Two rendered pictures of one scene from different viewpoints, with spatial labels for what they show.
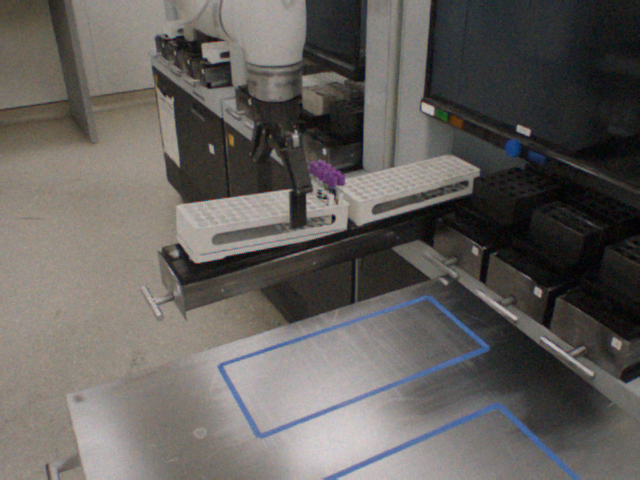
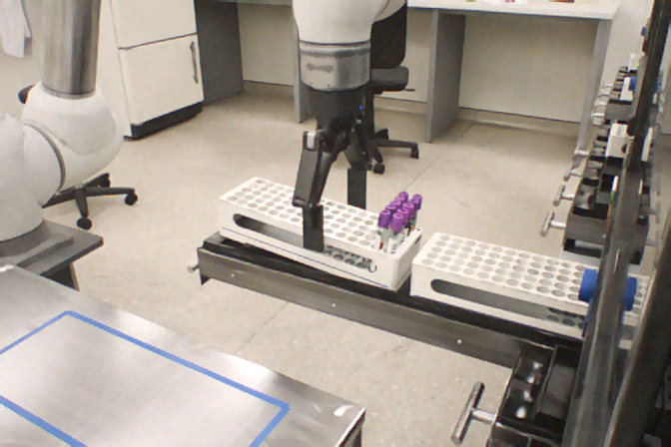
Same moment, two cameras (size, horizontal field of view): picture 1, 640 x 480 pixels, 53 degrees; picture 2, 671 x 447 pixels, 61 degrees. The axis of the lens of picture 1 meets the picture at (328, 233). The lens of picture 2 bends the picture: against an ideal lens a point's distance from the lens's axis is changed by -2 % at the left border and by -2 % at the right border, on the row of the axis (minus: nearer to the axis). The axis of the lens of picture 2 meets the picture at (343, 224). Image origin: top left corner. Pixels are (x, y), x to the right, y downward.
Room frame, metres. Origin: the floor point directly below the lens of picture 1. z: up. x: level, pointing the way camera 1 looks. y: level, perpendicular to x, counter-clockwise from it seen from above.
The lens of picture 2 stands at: (0.62, -0.55, 1.25)
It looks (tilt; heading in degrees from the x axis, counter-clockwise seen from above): 27 degrees down; 57
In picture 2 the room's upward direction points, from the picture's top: straight up
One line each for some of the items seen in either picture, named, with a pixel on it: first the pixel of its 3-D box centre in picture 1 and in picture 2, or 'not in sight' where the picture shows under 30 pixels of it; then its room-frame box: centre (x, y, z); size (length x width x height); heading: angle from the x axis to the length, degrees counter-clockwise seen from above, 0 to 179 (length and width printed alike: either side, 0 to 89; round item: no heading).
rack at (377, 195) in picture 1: (407, 190); (529, 291); (1.17, -0.16, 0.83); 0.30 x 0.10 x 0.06; 120
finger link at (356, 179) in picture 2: (264, 179); (356, 191); (1.08, 0.12, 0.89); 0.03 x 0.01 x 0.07; 120
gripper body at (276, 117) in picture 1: (277, 122); (335, 118); (1.03, 0.09, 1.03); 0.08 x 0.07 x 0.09; 30
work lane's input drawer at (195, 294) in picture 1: (330, 235); (399, 292); (1.08, 0.00, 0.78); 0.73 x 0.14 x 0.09; 120
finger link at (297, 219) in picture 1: (297, 208); (313, 226); (0.97, 0.05, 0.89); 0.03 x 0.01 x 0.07; 120
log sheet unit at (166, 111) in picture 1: (165, 125); not in sight; (2.68, 0.72, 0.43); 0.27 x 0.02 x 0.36; 30
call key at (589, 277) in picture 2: (513, 148); (587, 285); (1.03, -0.32, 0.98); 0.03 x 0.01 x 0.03; 30
